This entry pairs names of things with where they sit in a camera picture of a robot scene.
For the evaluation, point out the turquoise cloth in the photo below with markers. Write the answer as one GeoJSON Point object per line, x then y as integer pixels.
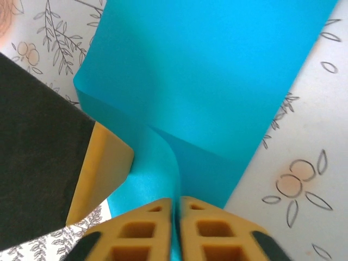
{"type": "Point", "coordinates": [204, 81]}

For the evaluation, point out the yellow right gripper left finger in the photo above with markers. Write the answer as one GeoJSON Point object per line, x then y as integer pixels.
{"type": "Point", "coordinates": [136, 236]}

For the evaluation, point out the floral print tablecloth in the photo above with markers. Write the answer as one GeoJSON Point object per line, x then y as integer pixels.
{"type": "Point", "coordinates": [299, 136]}

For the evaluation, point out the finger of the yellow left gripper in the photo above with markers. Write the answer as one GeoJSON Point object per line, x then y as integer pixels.
{"type": "Point", "coordinates": [40, 149]}

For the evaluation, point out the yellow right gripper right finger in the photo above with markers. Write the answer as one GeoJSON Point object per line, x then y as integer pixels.
{"type": "Point", "coordinates": [223, 236]}

